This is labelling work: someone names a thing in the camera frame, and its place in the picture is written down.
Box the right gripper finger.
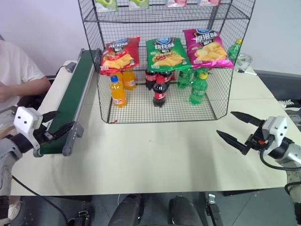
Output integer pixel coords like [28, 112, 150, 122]
[230, 111, 266, 129]
[216, 129, 250, 156]

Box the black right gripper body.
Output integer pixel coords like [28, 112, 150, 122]
[245, 128, 273, 152]

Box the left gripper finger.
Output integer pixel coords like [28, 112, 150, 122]
[50, 121, 75, 140]
[42, 110, 61, 123]

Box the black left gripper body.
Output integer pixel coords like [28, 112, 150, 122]
[32, 124, 54, 145]

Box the green conveyor belt unit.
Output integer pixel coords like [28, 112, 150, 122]
[32, 48, 103, 158]

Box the black white marker pen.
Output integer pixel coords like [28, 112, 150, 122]
[237, 69, 258, 76]

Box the green soda bottle yellow cap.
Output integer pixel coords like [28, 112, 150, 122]
[189, 72, 209, 106]
[226, 38, 243, 65]

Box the clear plastic bag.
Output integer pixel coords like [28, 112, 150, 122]
[236, 53, 254, 71]

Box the person in white shirt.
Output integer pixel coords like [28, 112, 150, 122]
[0, 39, 52, 111]

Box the orange soda bottle blue cap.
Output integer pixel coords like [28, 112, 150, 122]
[109, 75, 127, 108]

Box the magenta potato chips bag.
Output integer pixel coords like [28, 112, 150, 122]
[182, 28, 235, 69]

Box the dark rounded shape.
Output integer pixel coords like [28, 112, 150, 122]
[167, 195, 198, 226]
[107, 194, 144, 226]

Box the cola bottle red cap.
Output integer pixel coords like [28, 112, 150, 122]
[152, 76, 168, 108]

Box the red potato chips bag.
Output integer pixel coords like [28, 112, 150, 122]
[99, 36, 141, 76]

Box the green potato chips bag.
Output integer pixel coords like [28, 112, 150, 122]
[145, 37, 192, 72]

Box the pink snack box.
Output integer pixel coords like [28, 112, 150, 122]
[165, 0, 189, 8]
[197, 0, 222, 6]

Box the green snack box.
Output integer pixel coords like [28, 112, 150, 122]
[94, 0, 119, 12]
[128, 0, 150, 10]

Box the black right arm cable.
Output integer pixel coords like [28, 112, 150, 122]
[259, 150, 301, 170]

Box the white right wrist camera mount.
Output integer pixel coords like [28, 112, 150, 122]
[261, 115, 289, 148]

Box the black floor cable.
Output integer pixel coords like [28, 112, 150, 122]
[11, 175, 69, 226]

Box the grey table leg bracket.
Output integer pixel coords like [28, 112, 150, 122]
[204, 193, 224, 226]

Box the black wire mesh rack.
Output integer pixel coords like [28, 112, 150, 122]
[78, 0, 256, 124]

